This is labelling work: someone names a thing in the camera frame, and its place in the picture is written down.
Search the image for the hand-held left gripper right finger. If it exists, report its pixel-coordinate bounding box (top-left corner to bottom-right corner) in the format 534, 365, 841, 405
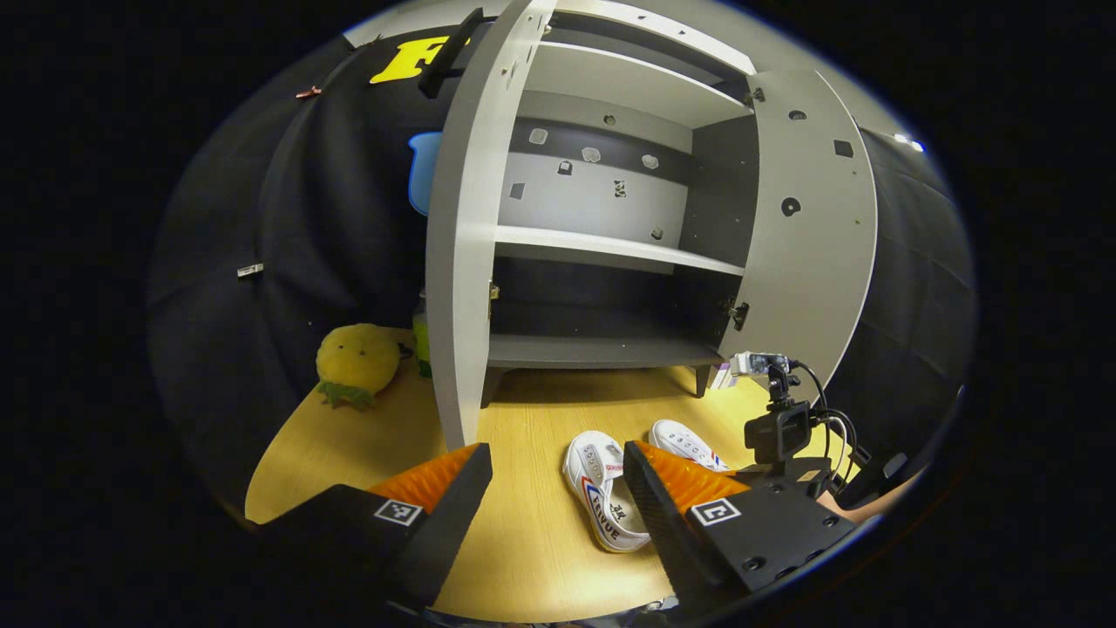
623, 440, 860, 616

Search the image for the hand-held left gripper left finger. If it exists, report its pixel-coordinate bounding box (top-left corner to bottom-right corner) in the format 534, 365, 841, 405
253, 443, 494, 611

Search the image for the white canvas shoe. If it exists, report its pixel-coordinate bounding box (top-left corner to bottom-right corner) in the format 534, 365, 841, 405
650, 420, 732, 474
562, 430, 653, 554

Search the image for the white cabinet door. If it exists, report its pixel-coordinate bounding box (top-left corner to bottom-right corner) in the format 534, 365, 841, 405
425, 0, 559, 452
717, 70, 879, 393

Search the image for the white shoe cabinet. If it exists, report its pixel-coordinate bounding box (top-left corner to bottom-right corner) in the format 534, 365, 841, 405
478, 0, 761, 409

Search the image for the green bottle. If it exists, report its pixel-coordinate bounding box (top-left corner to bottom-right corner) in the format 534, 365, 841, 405
412, 292, 434, 379

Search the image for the yellow plush toy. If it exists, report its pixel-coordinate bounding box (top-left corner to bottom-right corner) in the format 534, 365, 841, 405
315, 324, 404, 411

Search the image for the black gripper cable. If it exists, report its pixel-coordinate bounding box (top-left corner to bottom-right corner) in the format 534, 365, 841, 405
789, 359, 873, 472

